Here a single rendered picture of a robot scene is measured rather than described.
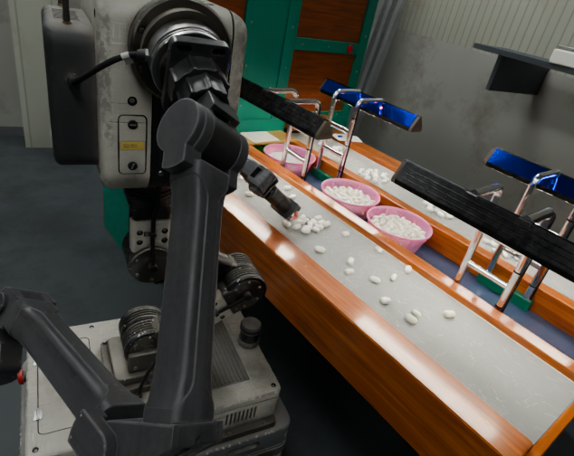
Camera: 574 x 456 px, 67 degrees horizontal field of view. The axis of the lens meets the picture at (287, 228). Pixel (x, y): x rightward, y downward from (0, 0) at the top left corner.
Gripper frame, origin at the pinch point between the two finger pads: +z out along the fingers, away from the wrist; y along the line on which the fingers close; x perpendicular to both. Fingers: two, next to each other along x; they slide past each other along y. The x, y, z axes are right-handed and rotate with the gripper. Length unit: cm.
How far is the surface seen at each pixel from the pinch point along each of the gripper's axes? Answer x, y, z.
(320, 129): -29.1, 7.0, -12.5
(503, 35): -215, 78, 146
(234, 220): 15.1, 8.7, -14.3
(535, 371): -7, -86, 14
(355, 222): -13.5, -10.1, 17.4
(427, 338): 5, -63, 1
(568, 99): -184, 10, 153
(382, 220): -22.6, -10.7, 31.2
